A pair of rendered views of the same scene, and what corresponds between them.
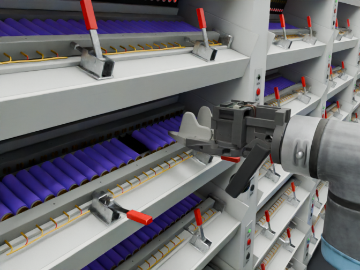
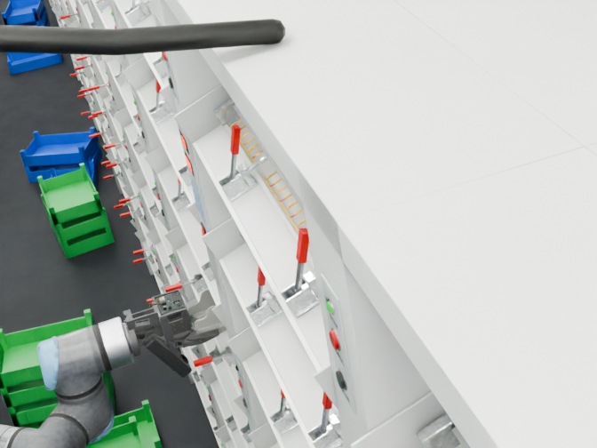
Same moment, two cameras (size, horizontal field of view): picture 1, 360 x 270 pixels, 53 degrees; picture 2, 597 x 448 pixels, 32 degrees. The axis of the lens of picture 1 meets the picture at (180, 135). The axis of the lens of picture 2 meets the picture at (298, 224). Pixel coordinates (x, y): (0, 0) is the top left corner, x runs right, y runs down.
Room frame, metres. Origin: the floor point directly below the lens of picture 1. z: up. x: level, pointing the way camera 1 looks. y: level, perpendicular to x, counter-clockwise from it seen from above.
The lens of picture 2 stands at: (1.88, -1.08, 2.21)
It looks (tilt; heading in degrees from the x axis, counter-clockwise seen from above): 32 degrees down; 133
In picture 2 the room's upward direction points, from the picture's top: 10 degrees counter-clockwise
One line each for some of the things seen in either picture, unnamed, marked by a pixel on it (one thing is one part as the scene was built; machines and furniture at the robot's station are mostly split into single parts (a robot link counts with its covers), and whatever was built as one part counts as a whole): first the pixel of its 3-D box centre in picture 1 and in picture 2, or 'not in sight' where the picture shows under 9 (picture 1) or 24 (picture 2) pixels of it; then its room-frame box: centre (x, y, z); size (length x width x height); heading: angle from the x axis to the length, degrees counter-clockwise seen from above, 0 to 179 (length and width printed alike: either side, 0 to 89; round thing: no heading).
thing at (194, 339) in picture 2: not in sight; (195, 334); (0.63, -0.08, 1.02); 0.09 x 0.05 x 0.02; 49
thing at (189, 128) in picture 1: (188, 128); (210, 302); (0.61, -0.01, 1.05); 0.09 x 0.03 x 0.06; 64
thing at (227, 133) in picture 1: (250, 132); (159, 325); (0.57, -0.12, 1.05); 0.12 x 0.08 x 0.09; 57
